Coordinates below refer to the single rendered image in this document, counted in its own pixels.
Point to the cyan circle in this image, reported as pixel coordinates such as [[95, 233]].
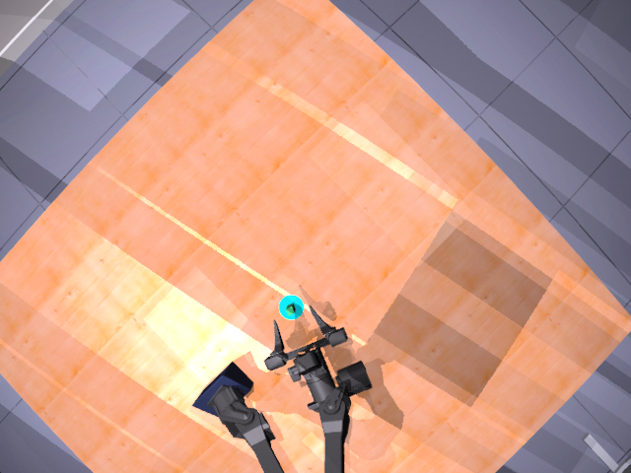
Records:
[[298, 304]]

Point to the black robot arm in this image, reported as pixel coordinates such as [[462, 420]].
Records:
[[332, 402]]

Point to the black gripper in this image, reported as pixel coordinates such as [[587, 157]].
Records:
[[334, 337]]

